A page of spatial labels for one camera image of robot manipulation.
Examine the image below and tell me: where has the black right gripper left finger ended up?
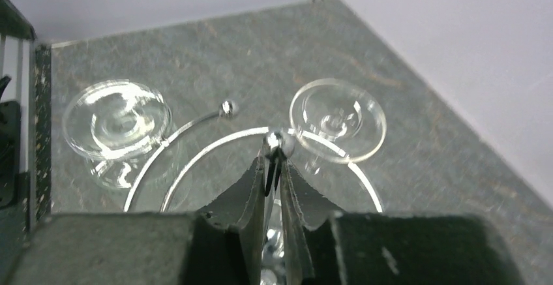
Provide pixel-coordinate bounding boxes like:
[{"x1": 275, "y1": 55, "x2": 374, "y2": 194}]
[{"x1": 3, "y1": 163, "x2": 265, "y2": 284}]

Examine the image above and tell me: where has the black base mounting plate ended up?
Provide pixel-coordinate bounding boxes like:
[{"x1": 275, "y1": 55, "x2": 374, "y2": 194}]
[{"x1": 33, "y1": 44, "x2": 52, "y2": 221}]

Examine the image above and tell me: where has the clear wine glass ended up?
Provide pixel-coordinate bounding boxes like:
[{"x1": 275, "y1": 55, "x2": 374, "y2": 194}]
[
  {"x1": 289, "y1": 78, "x2": 387, "y2": 175},
  {"x1": 52, "y1": 80, "x2": 188, "y2": 213}
]

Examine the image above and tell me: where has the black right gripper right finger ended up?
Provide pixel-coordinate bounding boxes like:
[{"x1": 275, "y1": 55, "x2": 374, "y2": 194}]
[{"x1": 280, "y1": 164, "x2": 524, "y2": 284}]

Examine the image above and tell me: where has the chrome wine glass rack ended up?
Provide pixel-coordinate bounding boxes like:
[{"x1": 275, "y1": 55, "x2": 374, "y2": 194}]
[{"x1": 123, "y1": 100, "x2": 384, "y2": 285}]

